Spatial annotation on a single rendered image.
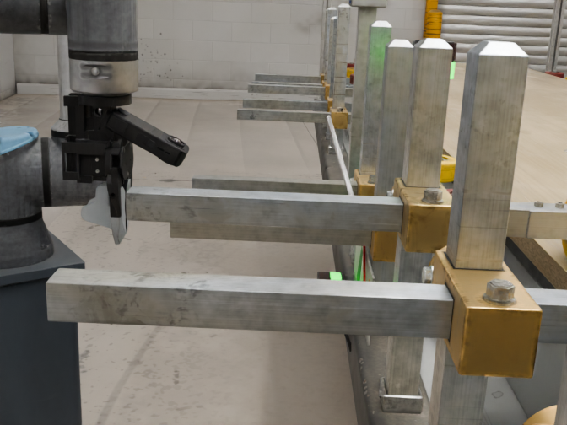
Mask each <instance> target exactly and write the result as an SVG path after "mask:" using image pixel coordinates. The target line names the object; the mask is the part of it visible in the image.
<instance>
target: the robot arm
mask: <svg viewBox="0 0 567 425"><path fill-rule="evenodd" d="M0 34H32V35H41V34H45V35H56V36H57V66H58V85H59V104H60V118H59V119H58V121H57V122H56V123H55V124H54V125H53V126H52V127H51V137H38V136H39V133H38V131H37V129H35V128H34V127H29V126H6V127H0V269H10V268H18V267H23V266H31V265H34V264H37V263H40V262H42V261H45V260H47V259H48V258H50V257H51V256H52V255H53V253H54V244H53V240H52V238H51V235H50V233H49V231H48V229H47V227H46V224H45V222H44V220H43V216H42V208H43V207H69V206H83V207H82V208H81V217H82V218H83V220H85V221H87V222H90V223H95V224H98V225H101V226H105V227H107V228H110V229H111V230H112V234H113V238H114V241H115V244H116V245H119V244H120V243H121V242H122V240H123V238H124V236H125V235H126V233H127V229H128V223H129V220H127V210H126V193H127V191H128V190H129V189H130V188H131V187H132V168H133V145H132V144H133V143H134V144H135V145H137V146H139V147H140V148H142V149H144V150H146V151H148V152H150V153H151V154H153V155H155V156H157V157H158V158H159V159H161V160H162V161H164V162H165V163H167V164H169V165H173V166H175V167H178V166H180V165H181V163H182V162H183V160H184V159H185V157H186V155H187V154H188V152H189V147H188V145H186V144H185V143H184V142H183V141H182V140H180V139H179V138H177V137H174V136H172V135H169V134H167V133H165V132H163V131H161V130H160V129H158V128H156V127H155V126H152V125H150V124H148V123H147V122H146V121H143V120H142V119H140V118H138V117H136V116H135V115H133V114H131V113H129V112H128V111H126V110H123V109H122V108H121V107H118V108H116V107H117V106H124V105H130V104H131V103H132V94H131V93H134V92H137V91H138V0H0Z"/></svg>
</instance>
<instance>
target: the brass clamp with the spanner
mask: <svg viewBox="0 0 567 425"><path fill-rule="evenodd" d="M369 248H370V253H371V256H372V259H373V261H386V262H395V257H396V248H397V232H385V231H372V232H371V243H370V246H369Z"/></svg>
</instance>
